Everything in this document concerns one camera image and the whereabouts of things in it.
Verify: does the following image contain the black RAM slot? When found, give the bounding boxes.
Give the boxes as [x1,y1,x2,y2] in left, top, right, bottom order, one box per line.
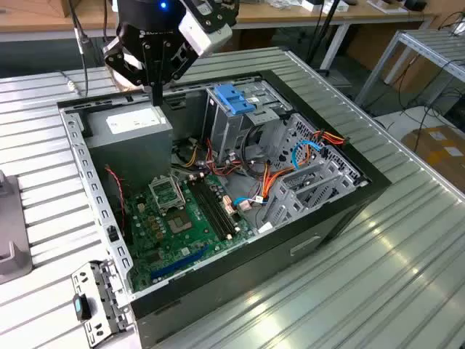
[192,179,232,238]
[187,180,228,240]
[198,177,235,236]
[202,177,240,233]

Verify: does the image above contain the blue plastic drive latch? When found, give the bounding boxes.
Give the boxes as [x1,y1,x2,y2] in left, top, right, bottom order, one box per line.
[214,84,255,116]

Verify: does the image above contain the green motherboard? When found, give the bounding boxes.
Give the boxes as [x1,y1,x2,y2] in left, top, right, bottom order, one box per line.
[123,174,255,292]

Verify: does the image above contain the aluminium frame slat table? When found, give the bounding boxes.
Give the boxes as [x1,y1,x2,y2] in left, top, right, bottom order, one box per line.
[354,28,465,106]

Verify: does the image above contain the pale blue data wire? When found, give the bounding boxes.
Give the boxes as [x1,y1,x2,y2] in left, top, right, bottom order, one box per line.
[232,195,270,209]

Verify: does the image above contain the grey power supply unit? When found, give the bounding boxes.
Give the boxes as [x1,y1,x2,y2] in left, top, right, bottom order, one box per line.
[85,104,174,193]

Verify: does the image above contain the red black twisted wire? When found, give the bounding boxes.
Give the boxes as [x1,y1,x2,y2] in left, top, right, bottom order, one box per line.
[104,164,129,234]

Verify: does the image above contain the black PC case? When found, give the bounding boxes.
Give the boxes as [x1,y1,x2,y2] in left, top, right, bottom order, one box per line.
[57,68,393,349]

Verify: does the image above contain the grey parts rack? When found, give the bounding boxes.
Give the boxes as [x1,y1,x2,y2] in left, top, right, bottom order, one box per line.
[0,169,33,285]

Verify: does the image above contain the metal optical drive cage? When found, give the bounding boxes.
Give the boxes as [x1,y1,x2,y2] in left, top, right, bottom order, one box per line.
[201,80,294,164]

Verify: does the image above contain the orange red power wire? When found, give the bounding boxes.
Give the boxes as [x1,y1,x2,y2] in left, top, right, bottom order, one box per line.
[261,129,350,206]

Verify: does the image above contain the metal socket cover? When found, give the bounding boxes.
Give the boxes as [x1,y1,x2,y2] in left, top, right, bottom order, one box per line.
[147,175,184,214]

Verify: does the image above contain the metal disk bay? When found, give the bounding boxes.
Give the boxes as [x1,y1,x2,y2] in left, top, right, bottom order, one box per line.
[259,159,360,230]

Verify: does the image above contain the wooden desk white legs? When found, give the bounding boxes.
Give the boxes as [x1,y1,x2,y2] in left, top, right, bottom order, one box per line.
[0,0,439,72]

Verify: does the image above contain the brown cardboard box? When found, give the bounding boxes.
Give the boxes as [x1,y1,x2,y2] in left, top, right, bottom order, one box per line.
[401,125,465,190]

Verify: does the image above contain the black cable metal connector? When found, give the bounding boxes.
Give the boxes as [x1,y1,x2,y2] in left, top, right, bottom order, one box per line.
[67,0,92,98]

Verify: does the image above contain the yellow black wire bundle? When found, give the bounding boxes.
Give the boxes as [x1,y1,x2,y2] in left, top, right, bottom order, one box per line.
[174,140,201,170]

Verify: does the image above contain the blue expansion slot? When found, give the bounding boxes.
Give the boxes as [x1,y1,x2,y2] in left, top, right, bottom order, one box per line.
[150,244,211,281]

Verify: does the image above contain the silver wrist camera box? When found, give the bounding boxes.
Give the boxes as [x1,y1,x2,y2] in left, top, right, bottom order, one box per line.
[177,0,240,58]

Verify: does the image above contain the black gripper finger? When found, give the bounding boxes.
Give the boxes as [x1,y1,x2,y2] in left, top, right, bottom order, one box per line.
[104,36,158,108]
[157,42,199,108]

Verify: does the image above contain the black tripod stand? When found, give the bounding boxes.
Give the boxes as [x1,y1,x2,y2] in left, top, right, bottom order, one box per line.
[304,0,342,77]

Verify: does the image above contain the CPU socket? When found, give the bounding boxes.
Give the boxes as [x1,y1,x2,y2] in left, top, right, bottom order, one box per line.
[166,210,194,236]

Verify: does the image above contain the metal card retention bracket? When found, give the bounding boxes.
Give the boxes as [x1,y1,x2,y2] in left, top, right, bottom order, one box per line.
[70,259,134,345]

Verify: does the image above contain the red orange wire bundle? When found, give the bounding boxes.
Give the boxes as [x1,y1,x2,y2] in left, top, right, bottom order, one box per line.
[203,137,243,179]

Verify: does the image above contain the thick black cable bundle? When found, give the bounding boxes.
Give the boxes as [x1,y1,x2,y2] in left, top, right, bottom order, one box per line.
[240,123,272,182]

